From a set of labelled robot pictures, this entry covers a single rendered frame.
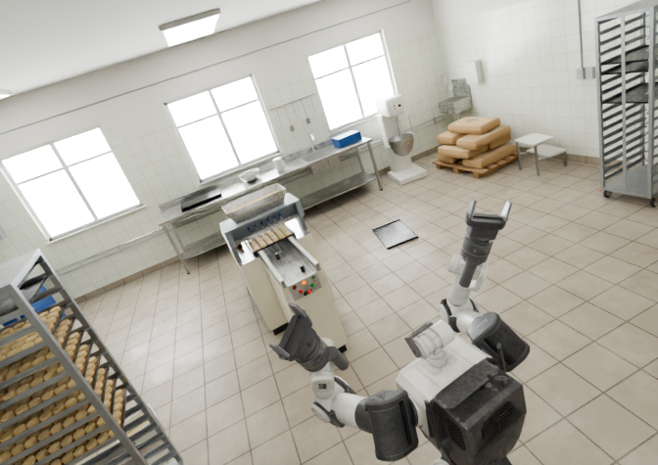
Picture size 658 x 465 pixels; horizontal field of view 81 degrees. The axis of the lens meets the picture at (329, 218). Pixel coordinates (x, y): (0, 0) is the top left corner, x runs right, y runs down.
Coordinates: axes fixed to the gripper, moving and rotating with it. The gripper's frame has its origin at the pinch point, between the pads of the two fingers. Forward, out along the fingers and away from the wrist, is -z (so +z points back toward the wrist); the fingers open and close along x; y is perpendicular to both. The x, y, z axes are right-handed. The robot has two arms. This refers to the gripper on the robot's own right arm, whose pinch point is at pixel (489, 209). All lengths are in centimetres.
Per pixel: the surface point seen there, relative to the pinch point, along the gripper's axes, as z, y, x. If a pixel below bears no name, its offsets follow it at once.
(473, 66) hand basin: 35, 543, -172
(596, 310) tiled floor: 134, 109, -159
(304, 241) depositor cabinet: 152, 194, 63
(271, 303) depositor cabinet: 206, 165, 89
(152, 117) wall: 134, 452, 305
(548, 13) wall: -48, 431, -207
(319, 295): 152, 122, 46
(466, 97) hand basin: 89, 570, -183
